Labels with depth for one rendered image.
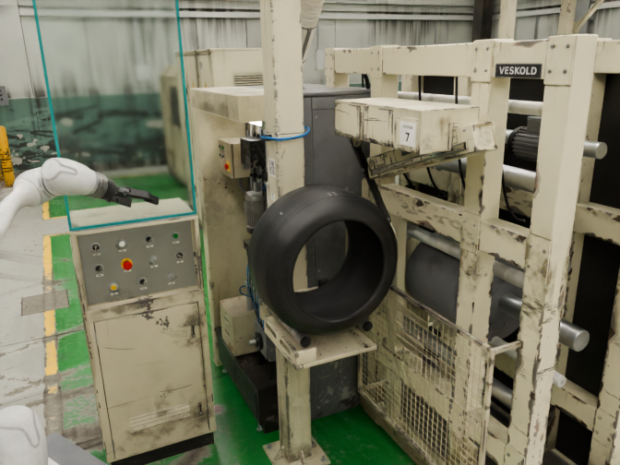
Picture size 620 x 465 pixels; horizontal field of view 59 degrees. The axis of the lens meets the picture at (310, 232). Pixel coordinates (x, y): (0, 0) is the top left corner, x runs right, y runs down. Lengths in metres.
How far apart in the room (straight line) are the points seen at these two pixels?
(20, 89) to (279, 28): 8.93
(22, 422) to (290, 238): 1.00
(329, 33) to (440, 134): 10.56
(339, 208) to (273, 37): 0.73
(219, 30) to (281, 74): 9.24
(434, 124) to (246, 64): 3.81
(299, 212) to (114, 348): 1.19
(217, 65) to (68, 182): 3.69
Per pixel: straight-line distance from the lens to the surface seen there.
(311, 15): 2.69
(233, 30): 11.56
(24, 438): 1.88
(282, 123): 2.28
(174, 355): 2.80
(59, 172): 1.87
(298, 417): 2.82
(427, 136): 1.87
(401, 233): 2.61
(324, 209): 1.98
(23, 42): 10.93
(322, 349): 2.30
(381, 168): 2.31
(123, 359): 2.76
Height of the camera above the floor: 1.95
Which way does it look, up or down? 18 degrees down
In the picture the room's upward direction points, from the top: 1 degrees counter-clockwise
